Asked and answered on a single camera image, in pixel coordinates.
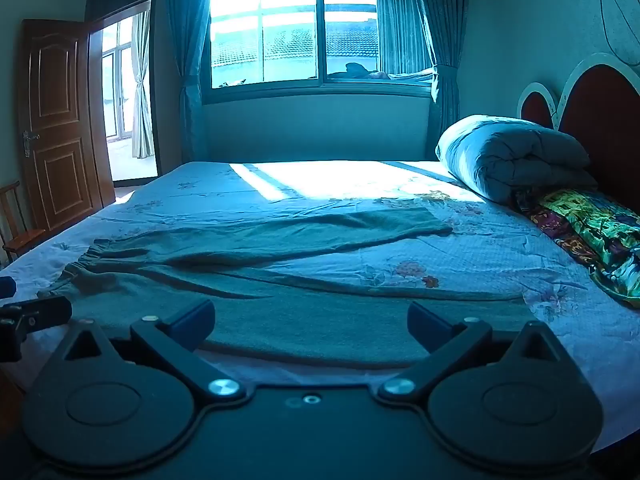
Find wooden chair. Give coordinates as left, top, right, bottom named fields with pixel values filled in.
left=0, top=181, right=47, bottom=267

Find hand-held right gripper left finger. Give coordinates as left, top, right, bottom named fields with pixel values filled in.
left=54, top=299, right=249, bottom=409

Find pale balcony curtain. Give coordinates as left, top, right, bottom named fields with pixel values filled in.
left=131, top=9, right=155, bottom=160

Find brown wooden door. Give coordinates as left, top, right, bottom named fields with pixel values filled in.
left=19, top=19, right=117, bottom=234

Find green pants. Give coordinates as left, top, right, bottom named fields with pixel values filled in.
left=37, top=207, right=540, bottom=370

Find dark cloth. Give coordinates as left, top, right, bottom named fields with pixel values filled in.
left=327, top=62, right=392, bottom=81

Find large window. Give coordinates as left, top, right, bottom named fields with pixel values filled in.
left=201, top=0, right=440, bottom=105

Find sheer light curtain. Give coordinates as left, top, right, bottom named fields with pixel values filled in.
left=375, top=0, right=437, bottom=80

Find colourful patterned blanket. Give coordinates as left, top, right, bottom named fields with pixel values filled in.
left=514, top=187, right=640, bottom=309

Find teal curtain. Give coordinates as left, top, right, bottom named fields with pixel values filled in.
left=159, top=0, right=219, bottom=164
left=407, top=0, right=472, bottom=148

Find bed with floral sheet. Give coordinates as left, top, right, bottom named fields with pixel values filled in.
left=0, top=160, right=640, bottom=456

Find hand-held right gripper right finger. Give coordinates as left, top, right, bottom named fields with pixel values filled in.
left=376, top=302, right=573, bottom=408

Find folded grey quilt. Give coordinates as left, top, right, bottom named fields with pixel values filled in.
left=435, top=114, right=599, bottom=207

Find dark door frame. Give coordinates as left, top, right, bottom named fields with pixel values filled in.
left=84, top=0, right=175, bottom=207

